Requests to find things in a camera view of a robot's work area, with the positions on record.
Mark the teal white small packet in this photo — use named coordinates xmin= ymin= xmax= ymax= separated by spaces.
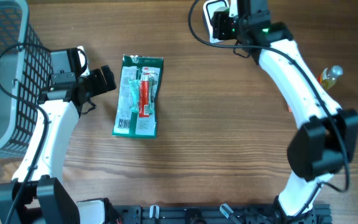
xmin=129 ymin=80 xmax=140 ymax=113

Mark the red white small packet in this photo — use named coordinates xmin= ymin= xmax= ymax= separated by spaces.
xmin=139 ymin=70 xmax=150 ymax=118

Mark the yellow dish soap bottle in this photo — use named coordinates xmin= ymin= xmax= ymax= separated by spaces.
xmin=318 ymin=65 xmax=343 ymax=90

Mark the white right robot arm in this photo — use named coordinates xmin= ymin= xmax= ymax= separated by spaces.
xmin=203 ymin=1 xmax=358 ymax=223

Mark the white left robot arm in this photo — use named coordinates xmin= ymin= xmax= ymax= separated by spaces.
xmin=0 ymin=98 xmax=120 ymax=223

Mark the white barcode scanner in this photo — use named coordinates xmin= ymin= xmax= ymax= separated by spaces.
xmin=203 ymin=0 xmax=229 ymax=44

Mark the green 3M gloves package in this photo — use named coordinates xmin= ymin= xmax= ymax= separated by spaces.
xmin=112 ymin=55 xmax=163 ymax=138

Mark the grey mesh basket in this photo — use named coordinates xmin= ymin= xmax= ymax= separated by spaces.
xmin=0 ymin=0 xmax=53 ymax=158

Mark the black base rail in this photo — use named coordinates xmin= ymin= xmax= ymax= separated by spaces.
xmin=114 ymin=204 xmax=333 ymax=224

